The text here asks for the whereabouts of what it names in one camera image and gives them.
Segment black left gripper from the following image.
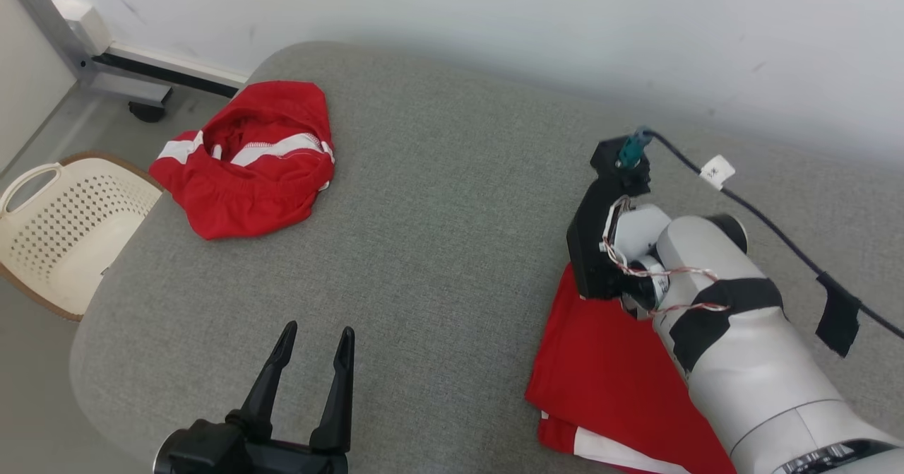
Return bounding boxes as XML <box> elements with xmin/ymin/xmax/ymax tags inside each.
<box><xmin>154</xmin><ymin>321</ymin><xmax>355</xmax><ymax>474</ymax></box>

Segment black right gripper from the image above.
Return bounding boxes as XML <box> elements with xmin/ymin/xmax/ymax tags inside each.
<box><xmin>567</xmin><ymin>174</ymin><xmax>651</xmax><ymax>301</ymax></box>

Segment red Bulls 23 jersey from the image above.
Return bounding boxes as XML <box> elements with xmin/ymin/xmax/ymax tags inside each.
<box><xmin>525</xmin><ymin>262</ymin><xmax>739</xmax><ymax>474</ymax></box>

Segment red shorts with white band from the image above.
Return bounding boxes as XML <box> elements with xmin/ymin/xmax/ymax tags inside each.
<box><xmin>150</xmin><ymin>81</ymin><xmax>336</xmax><ymax>240</ymax></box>

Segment cream plastic laundry basket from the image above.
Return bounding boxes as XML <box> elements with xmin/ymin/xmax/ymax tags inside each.
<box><xmin>0</xmin><ymin>150</ymin><xmax>167</xmax><ymax>323</ymax></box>
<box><xmin>0</xmin><ymin>158</ymin><xmax>165</xmax><ymax>317</ymax></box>

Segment thin red white wire bundle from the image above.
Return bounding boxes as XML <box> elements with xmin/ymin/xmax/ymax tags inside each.
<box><xmin>600</xmin><ymin>197</ymin><xmax>730</xmax><ymax>317</ymax></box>

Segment white cable label tag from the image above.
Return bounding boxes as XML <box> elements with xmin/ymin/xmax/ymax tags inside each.
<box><xmin>699</xmin><ymin>155</ymin><xmax>736</xmax><ymax>191</ymax></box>

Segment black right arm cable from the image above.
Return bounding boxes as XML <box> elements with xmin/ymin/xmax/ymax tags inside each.
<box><xmin>639</xmin><ymin>128</ymin><xmax>904</xmax><ymax>359</ymax></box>

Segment white black wall skirting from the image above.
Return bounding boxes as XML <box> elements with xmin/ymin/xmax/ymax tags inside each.
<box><xmin>55</xmin><ymin>0</ymin><xmax>249</xmax><ymax>99</ymax></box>

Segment grey metal frame with caster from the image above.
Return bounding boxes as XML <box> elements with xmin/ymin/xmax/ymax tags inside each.
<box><xmin>0</xmin><ymin>0</ymin><xmax>174</xmax><ymax>123</ymax></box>

